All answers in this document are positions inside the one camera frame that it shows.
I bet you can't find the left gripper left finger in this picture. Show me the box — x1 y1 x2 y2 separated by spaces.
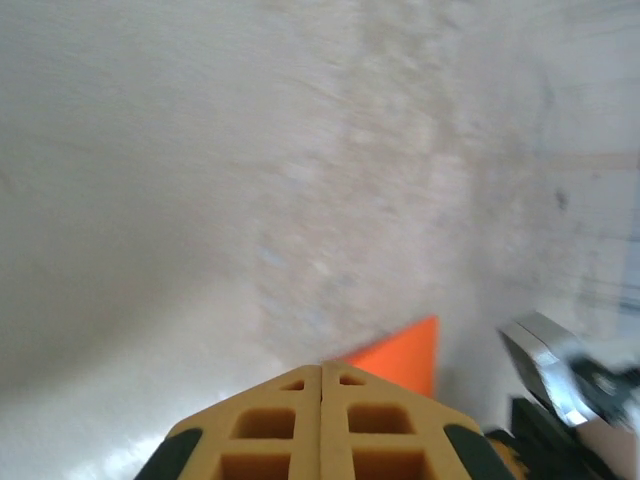
134 364 322 480

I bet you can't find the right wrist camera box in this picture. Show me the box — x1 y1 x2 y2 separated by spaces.
497 309 591 430

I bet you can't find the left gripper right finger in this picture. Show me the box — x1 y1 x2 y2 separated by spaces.
320 362 506 480

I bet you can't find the orange paper sheet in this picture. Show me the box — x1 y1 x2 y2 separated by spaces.
344 314 441 399

